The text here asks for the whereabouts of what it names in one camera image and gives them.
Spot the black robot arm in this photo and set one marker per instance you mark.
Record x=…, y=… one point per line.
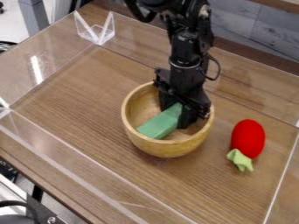
x=187, y=19

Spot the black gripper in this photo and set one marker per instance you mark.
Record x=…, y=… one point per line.
x=180, y=86

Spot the clear acrylic corner bracket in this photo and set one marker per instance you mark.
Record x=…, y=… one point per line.
x=95, y=33

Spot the green rectangular block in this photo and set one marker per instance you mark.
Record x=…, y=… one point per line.
x=163, y=123

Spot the brown wooden bowl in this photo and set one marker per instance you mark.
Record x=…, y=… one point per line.
x=140, y=106

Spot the black table clamp mount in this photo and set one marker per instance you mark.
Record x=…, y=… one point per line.
x=27, y=212

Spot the red plush strawberry toy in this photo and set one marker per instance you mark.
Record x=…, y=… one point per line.
x=247, y=144

